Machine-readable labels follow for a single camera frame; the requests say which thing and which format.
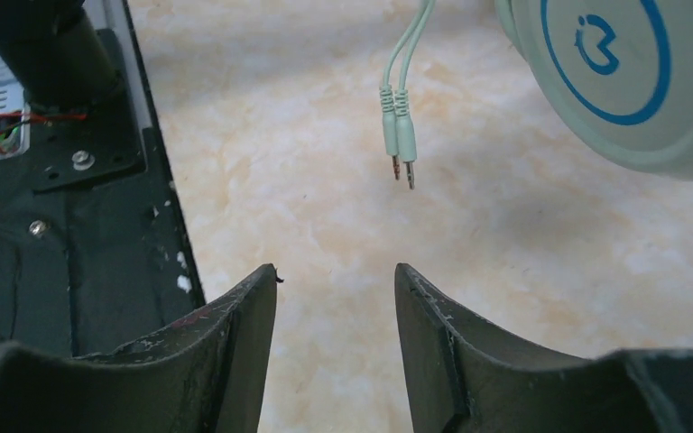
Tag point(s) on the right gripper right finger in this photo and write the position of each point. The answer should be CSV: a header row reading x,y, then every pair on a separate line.
x,y
463,373

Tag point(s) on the mint green headphones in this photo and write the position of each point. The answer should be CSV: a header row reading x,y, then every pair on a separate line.
x,y
618,73

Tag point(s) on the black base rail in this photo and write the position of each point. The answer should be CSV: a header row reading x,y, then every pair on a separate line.
x,y
94,250

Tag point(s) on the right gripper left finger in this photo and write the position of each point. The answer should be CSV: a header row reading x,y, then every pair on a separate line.
x,y
205,372

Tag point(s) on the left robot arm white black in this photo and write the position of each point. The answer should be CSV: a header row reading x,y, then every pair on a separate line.
x,y
54,51

